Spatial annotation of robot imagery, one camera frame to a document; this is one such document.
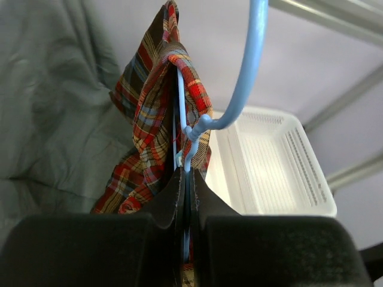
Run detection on light blue hanger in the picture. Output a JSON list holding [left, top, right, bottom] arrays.
[[177, 0, 269, 262]]

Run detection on grey shirt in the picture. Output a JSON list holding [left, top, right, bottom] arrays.
[[1, 1, 132, 242]]

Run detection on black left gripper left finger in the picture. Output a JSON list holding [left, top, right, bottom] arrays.
[[1, 169, 184, 286]]

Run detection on aluminium frame right posts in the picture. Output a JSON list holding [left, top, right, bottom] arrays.
[[269, 0, 383, 192]]

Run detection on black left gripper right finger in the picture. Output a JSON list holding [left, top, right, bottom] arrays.
[[190, 170, 372, 286]]

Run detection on white plastic basket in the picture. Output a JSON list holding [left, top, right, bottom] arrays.
[[205, 107, 337, 218]]

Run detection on plaid shirt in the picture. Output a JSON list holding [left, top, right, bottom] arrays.
[[92, 1, 212, 214]]

